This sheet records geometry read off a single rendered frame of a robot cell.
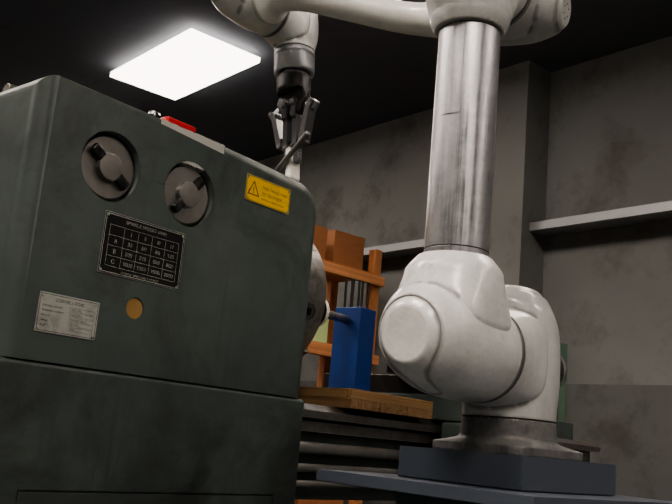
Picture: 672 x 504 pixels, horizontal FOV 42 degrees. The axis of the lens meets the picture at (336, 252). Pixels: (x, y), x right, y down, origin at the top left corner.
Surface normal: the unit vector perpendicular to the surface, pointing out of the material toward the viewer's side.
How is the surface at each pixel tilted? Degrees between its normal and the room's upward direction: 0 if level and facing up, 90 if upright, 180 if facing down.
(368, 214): 90
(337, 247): 90
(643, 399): 90
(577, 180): 90
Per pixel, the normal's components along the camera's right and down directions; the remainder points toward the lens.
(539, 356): 0.75, -0.12
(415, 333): -0.63, -0.11
